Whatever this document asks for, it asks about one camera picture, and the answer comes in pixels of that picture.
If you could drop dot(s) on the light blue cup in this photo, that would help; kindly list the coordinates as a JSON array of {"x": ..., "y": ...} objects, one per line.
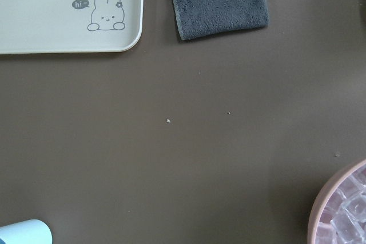
[{"x": 30, "y": 231}]

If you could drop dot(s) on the pile of clear ice cubes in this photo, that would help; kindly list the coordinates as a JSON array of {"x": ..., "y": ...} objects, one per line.
[{"x": 343, "y": 218}]

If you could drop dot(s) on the grey folded cloth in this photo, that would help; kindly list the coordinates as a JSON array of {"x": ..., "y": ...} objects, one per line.
[{"x": 201, "y": 18}]

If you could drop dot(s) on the pink bowl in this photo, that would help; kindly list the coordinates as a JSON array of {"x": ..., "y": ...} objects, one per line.
[{"x": 324, "y": 195}]

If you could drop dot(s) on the cream rabbit tray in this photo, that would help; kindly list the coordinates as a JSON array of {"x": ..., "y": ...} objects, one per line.
[{"x": 70, "y": 26}]

